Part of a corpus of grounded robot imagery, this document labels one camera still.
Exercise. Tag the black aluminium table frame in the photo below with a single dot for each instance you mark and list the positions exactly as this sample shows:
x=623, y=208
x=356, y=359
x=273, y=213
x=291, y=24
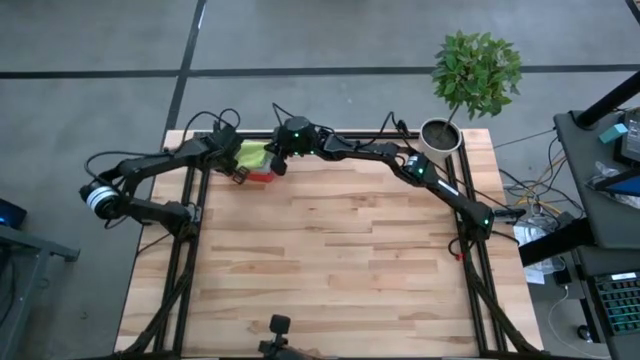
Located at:
x=192, y=225

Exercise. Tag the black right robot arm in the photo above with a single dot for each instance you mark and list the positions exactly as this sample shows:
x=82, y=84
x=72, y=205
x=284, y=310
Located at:
x=430, y=175

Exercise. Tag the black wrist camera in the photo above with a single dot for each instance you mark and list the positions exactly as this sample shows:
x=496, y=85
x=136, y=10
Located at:
x=225, y=134
x=278, y=165

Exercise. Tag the black table-level camera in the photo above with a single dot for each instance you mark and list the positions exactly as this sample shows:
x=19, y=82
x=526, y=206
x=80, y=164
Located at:
x=277, y=340

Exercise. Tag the backlit colourful keyboard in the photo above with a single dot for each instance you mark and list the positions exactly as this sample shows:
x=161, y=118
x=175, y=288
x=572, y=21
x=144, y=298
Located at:
x=620, y=305

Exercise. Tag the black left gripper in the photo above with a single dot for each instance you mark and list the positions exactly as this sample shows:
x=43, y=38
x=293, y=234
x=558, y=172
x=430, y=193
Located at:
x=229, y=157

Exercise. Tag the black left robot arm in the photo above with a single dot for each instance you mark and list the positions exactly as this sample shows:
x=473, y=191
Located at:
x=150, y=165

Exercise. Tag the pink plastic bin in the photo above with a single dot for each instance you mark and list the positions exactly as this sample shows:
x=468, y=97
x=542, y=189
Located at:
x=262, y=176

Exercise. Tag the grey side desk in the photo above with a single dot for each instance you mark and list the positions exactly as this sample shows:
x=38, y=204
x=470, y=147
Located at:
x=615, y=225

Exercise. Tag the green microfiber towel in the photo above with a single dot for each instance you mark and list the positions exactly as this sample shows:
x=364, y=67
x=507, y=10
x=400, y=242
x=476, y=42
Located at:
x=252, y=155

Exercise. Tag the black tablet blue screen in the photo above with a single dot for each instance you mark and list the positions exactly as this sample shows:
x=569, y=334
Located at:
x=622, y=185

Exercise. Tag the black metal pole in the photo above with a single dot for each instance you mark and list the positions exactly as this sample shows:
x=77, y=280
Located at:
x=610, y=100

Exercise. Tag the black device blue light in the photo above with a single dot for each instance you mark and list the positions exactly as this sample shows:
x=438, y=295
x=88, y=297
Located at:
x=10, y=215

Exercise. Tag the small teal box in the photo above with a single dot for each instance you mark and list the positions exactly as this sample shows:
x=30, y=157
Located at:
x=613, y=133

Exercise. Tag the grey metal bench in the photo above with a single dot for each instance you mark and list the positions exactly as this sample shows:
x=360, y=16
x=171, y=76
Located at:
x=30, y=242

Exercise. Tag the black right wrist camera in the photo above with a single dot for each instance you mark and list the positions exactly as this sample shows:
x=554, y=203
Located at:
x=278, y=165

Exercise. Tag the white papers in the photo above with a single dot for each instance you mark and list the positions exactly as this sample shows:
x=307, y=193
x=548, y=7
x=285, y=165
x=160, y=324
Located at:
x=525, y=235

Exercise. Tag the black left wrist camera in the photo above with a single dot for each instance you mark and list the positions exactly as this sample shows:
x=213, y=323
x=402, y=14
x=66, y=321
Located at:
x=225, y=134

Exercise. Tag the green potted tree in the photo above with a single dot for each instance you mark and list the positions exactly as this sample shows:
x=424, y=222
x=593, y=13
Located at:
x=475, y=70

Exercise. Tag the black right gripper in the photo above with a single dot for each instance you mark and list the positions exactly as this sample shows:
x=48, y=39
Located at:
x=297, y=137

